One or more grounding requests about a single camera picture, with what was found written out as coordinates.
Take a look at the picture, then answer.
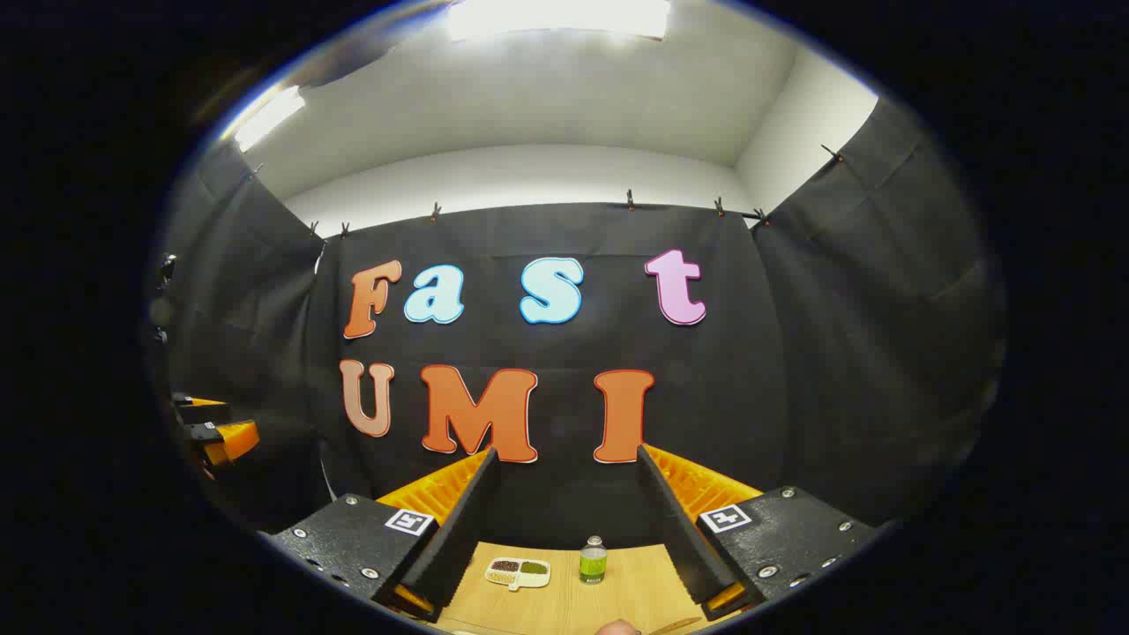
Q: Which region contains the large ceiling light panel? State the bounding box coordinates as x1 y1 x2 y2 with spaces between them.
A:
445 0 671 41

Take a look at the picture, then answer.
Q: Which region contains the black backdrop cloth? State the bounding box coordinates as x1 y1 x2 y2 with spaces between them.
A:
150 97 1006 565

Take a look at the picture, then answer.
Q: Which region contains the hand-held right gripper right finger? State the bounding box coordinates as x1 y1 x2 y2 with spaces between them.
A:
637 444 883 623

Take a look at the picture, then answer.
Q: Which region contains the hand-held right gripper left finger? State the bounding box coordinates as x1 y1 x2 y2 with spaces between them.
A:
258 447 501 623

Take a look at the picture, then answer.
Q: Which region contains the small ceiling light panel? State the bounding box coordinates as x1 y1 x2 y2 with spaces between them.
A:
231 86 306 153

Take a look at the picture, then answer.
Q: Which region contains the white divided bean dish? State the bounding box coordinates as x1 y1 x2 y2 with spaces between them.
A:
485 557 552 592

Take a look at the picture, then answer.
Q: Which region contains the row of small backdrop clips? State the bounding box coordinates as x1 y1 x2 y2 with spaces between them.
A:
251 146 848 239

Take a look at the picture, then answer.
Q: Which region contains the green label bottle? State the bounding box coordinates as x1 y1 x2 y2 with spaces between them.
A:
579 535 608 585

